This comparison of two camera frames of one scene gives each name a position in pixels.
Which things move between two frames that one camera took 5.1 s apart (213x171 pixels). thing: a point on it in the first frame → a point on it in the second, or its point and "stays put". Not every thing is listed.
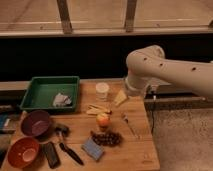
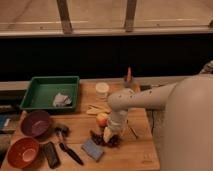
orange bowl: x=23 y=152 stays put
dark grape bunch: x=106 y=138 stays put
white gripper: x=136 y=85 → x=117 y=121
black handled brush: x=62 y=132 stays put
